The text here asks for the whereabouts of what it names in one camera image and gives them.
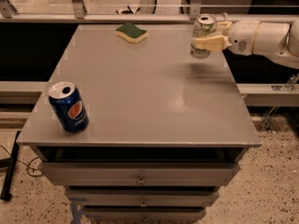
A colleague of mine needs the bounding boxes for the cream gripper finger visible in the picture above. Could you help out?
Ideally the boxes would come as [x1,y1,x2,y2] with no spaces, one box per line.
[192,33,232,51]
[216,21,233,34]

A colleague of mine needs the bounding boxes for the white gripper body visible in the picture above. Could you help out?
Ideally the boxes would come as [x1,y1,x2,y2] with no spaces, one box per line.
[228,21,261,56]

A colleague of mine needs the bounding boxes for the white green 7up can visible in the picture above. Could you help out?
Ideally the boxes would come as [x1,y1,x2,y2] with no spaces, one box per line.
[191,14,217,60]

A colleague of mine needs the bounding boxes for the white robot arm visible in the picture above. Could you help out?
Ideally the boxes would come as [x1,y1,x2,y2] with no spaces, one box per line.
[192,21,299,69]

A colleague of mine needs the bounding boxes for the green yellow sponge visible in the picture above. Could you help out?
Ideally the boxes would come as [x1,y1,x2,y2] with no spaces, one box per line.
[115,23,149,44]

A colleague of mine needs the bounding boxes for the blue pepsi can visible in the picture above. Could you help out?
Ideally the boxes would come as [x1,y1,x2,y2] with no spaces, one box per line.
[49,81,89,133]

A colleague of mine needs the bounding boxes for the grey drawer cabinet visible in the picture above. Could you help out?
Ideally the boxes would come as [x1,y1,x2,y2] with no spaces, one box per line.
[18,24,260,221]

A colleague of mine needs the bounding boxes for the black floor stand bar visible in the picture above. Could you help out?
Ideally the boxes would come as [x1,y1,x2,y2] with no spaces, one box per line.
[0,131,21,202]

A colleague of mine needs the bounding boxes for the metal window railing frame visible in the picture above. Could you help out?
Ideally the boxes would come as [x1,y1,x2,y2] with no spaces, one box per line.
[0,0,299,23]

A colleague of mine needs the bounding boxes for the black floor cable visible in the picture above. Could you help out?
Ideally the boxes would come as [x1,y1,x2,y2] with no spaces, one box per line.
[0,144,44,178]

